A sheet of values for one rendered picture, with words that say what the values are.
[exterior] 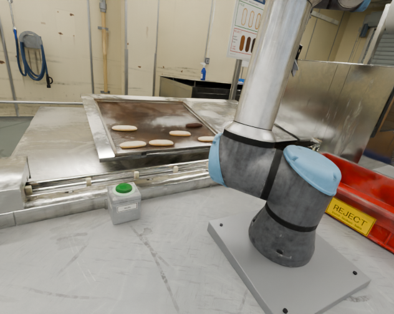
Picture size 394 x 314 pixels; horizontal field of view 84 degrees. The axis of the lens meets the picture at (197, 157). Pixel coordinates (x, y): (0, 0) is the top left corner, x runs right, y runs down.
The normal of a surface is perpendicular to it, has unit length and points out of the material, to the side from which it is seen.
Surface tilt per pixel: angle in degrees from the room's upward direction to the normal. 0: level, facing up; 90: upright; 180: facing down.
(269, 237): 73
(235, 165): 81
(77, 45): 90
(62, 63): 90
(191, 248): 0
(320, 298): 3
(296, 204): 94
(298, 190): 86
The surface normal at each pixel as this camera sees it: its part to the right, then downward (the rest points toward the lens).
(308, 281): 0.15, -0.89
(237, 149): -0.44, 0.15
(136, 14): 0.50, 0.40
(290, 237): -0.22, 0.09
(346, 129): -0.86, 0.10
